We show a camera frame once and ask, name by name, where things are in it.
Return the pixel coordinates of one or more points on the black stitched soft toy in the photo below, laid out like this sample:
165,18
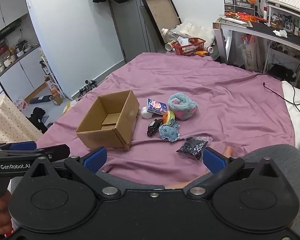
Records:
153,127

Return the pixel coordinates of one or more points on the orange bottle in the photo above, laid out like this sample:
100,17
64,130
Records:
202,53

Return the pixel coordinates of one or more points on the grey door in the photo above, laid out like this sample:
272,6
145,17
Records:
134,29

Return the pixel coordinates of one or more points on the hamburger plush toy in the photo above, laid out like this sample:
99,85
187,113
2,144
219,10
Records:
168,117

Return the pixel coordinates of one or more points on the clear plastic bottle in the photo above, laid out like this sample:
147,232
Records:
172,35

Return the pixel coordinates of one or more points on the white soft wad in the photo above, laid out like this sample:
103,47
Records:
146,114

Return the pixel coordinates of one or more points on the person's left hand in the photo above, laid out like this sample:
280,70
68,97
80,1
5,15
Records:
5,217

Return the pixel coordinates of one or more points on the paper tape roll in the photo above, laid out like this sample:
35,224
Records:
169,46

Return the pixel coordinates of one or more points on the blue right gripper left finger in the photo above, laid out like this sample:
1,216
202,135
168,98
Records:
94,160

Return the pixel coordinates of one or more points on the grey drawer organizer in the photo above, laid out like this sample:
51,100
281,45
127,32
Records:
242,6

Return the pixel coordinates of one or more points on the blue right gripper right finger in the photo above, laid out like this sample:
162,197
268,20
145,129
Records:
214,160

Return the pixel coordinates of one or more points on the red plastic basket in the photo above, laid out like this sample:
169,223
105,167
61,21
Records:
195,44

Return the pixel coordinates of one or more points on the white kitchen cabinet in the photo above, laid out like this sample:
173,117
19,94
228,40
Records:
24,69

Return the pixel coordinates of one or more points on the black framed cork board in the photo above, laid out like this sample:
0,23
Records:
163,15

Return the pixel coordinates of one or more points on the blue knitted soft toy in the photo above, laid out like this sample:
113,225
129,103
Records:
170,131

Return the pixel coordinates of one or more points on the small cardboard box on floor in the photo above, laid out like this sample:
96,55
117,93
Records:
56,99

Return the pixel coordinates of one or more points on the white pillow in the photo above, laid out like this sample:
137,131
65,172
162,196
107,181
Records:
292,95

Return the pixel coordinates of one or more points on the pair of sneakers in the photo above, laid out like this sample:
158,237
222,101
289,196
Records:
89,85

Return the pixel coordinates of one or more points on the purple bed sheet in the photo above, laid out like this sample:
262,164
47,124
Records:
234,109

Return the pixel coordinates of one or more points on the brown cardboard box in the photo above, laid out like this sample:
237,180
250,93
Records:
110,121

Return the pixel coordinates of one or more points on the white plastic bag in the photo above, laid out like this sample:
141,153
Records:
195,30

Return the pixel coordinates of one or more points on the white desk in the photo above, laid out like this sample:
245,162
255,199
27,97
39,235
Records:
224,31

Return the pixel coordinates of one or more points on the dotted tablecloth table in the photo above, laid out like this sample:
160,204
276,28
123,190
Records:
14,126

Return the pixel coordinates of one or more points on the blue fluffy plush slipper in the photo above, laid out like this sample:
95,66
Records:
182,106

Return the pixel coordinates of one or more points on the blue tissue pack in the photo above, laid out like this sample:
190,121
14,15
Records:
156,107

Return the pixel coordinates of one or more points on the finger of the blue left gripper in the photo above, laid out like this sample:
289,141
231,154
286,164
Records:
27,145

